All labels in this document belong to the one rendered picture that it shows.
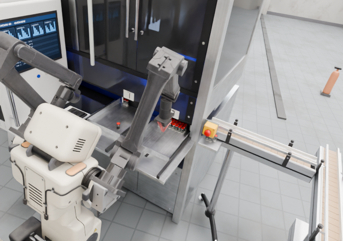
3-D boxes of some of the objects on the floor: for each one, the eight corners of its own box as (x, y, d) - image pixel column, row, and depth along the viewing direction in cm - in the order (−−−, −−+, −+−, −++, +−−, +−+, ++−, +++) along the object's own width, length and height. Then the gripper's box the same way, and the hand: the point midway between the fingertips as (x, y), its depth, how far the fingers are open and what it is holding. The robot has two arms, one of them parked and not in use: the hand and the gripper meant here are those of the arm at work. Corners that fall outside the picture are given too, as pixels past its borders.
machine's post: (175, 215, 218) (244, -105, 103) (181, 218, 216) (259, -103, 101) (171, 220, 213) (239, -108, 98) (177, 224, 211) (255, -107, 96)
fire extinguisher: (315, 91, 465) (328, 64, 436) (324, 91, 473) (338, 64, 444) (324, 97, 448) (339, 70, 419) (334, 97, 455) (349, 70, 427)
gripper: (164, 100, 132) (162, 124, 141) (154, 109, 125) (152, 134, 133) (176, 104, 130) (172, 128, 139) (166, 114, 122) (163, 139, 131)
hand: (163, 130), depth 136 cm, fingers closed
